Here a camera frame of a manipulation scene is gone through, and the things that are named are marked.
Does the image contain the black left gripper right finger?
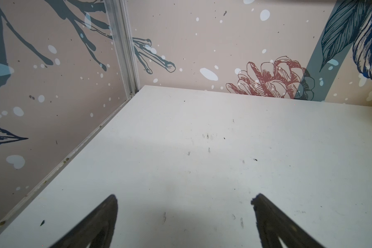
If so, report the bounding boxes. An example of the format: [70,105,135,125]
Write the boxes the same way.
[251,194,323,248]

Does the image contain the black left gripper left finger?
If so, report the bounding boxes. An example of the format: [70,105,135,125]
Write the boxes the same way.
[51,194,118,248]

